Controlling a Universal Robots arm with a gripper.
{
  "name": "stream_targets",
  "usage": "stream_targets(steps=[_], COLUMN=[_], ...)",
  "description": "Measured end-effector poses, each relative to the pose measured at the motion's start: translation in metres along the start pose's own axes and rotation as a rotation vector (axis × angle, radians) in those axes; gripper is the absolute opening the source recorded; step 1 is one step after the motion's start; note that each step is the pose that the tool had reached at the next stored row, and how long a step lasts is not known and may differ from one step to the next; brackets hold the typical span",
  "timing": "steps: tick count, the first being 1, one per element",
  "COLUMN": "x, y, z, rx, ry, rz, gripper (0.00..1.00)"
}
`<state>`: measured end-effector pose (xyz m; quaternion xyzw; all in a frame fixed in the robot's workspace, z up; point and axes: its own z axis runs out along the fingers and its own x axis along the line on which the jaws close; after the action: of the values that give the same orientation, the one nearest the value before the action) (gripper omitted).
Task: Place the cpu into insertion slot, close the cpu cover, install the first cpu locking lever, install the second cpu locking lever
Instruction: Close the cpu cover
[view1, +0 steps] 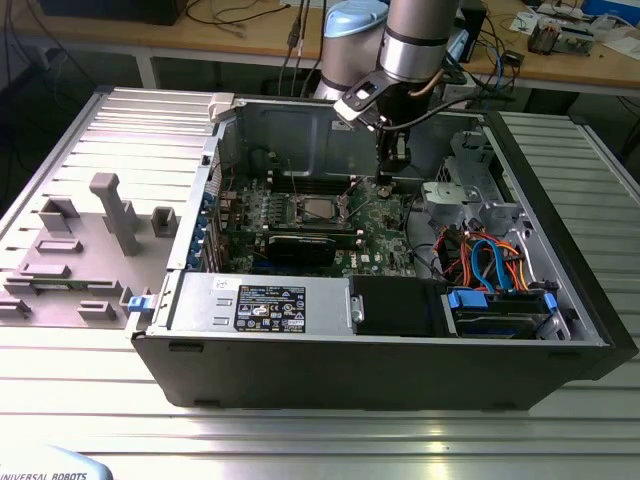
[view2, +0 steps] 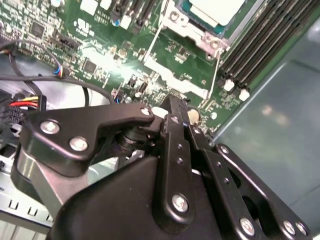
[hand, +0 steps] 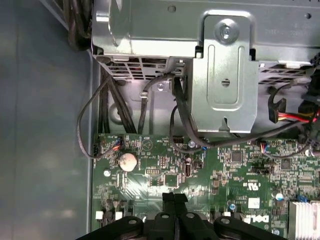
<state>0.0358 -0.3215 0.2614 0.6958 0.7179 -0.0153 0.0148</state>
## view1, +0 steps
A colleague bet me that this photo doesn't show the CPU socket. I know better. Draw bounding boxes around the CPU socket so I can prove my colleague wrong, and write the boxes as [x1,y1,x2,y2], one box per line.
[292,192,350,226]

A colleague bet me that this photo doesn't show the black CPU cooler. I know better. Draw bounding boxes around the black CPU cooler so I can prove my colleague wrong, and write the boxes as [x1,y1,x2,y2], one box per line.
[526,22,557,56]

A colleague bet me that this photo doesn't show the silver metal disk cage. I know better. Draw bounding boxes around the silver metal disk cage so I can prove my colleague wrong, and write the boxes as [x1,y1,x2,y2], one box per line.
[419,130,531,236]

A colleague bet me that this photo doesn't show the black computer tower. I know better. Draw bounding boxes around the black computer tower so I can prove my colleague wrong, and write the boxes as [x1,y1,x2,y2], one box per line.
[457,0,489,64]

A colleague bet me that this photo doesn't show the green motherboard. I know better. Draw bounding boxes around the green motherboard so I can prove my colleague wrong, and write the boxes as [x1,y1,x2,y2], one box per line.
[219,172,419,276]

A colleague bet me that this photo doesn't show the white paper sheet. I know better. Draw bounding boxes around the white paper sheet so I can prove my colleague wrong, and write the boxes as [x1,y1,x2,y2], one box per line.
[509,10,544,35]

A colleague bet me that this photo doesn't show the black graphics card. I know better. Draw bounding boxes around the black graphics card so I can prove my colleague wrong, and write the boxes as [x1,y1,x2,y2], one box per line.
[266,233,337,268]

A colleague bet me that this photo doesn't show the grey electronics module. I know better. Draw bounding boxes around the grey electronics module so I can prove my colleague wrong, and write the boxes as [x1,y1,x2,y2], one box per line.
[555,23,597,57]

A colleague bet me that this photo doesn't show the hard disk in blue carrier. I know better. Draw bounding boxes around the hard disk in blue carrier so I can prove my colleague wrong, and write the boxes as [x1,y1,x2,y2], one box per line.
[439,287,559,341]

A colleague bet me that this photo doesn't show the blue box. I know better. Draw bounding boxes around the blue box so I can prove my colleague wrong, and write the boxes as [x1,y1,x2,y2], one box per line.
[583,0,640,16]

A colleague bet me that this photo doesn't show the wooden desk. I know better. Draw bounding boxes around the wooden desk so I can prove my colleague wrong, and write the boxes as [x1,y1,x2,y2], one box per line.
[14,0,640,96]

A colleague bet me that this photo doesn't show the black PC case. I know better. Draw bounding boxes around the black PC case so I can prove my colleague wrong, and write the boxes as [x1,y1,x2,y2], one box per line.
[130,94,640,412]

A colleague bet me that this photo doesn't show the silver power supply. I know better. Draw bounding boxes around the silver power supply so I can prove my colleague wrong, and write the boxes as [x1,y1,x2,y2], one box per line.
[167,272,354,337]

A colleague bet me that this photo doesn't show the large black box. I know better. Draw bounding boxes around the large black box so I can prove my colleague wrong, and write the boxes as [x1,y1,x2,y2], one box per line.
[38,0,189,26]

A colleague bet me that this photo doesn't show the gray parts rack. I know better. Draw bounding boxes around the gray parts rack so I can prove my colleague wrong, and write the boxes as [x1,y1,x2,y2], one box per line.
[0,172,181,331]

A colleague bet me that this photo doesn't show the pale blue teach pendant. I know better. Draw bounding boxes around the pale blue teach pendant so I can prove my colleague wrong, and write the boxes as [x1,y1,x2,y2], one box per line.
[0,444,116,480]

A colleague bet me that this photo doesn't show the brown curved cable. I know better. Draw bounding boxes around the brown curved cable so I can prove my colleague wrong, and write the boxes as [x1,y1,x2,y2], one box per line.
[409,67,446,99]

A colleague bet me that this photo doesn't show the black camera cable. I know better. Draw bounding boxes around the black camera cable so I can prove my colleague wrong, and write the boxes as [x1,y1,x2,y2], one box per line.
[382,93,499,132]

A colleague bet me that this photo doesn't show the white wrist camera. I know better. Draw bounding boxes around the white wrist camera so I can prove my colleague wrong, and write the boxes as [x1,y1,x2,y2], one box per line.
[332,69,390,133]

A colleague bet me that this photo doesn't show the blue cable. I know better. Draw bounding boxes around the blue cable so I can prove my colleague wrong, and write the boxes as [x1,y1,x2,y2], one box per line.
[491,42,508,92]

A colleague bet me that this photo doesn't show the black cable bundle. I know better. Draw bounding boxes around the black cable bundle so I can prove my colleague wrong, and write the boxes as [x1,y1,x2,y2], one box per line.
[402,195,441,281]

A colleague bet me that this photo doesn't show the black USB cable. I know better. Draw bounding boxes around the black USB cable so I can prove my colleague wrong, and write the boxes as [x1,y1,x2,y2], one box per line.
[277,0,331,99]

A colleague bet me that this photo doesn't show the orange wire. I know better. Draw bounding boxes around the orange wire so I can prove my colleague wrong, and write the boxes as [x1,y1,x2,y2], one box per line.
[458,230,489,291]
[492,242,527,292]

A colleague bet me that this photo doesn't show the blue wire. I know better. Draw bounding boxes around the blue wire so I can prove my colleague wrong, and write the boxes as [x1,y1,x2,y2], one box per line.
[472,238,516,294]

